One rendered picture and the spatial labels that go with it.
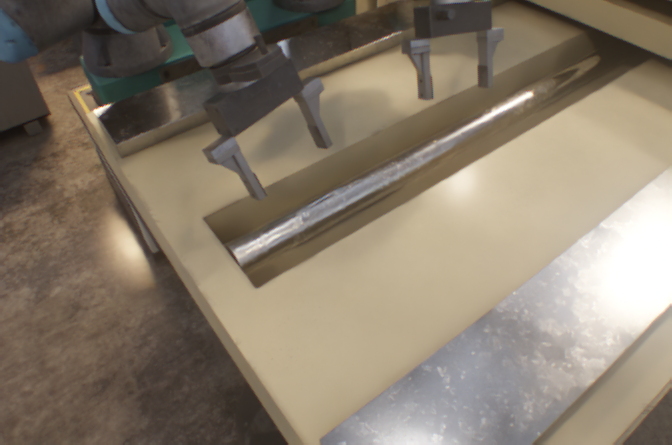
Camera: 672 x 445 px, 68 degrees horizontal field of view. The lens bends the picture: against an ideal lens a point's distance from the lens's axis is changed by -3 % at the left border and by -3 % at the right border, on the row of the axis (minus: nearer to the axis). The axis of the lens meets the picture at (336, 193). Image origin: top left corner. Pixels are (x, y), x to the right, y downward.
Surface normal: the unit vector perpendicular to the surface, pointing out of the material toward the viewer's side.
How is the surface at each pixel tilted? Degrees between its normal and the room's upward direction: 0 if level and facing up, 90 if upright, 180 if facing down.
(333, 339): 0
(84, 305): 0
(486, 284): 0
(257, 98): 67
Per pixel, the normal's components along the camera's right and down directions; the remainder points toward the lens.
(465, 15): 0.43, 0.25
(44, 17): 0.84, 0.44
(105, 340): -0.03, -0.72
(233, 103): 0.61, 0.17
